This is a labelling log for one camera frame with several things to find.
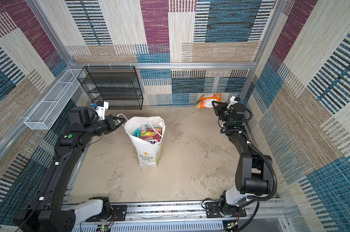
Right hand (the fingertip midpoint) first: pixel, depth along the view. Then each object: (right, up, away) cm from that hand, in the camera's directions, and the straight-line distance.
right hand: (210, 102), depth 83 cm
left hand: (-44, -9, -14) cm, 47 cm away
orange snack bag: (-2, +1, +3) cm, 4 cm away
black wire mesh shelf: (-63, +15, +25) cm, 70 cm away
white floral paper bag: (-34, -28, -6) cm, 45 cm away
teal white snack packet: (-42, -18, +2) cm, 46 cm away
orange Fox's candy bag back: (-35, -18, 0) cm, 39 cm away
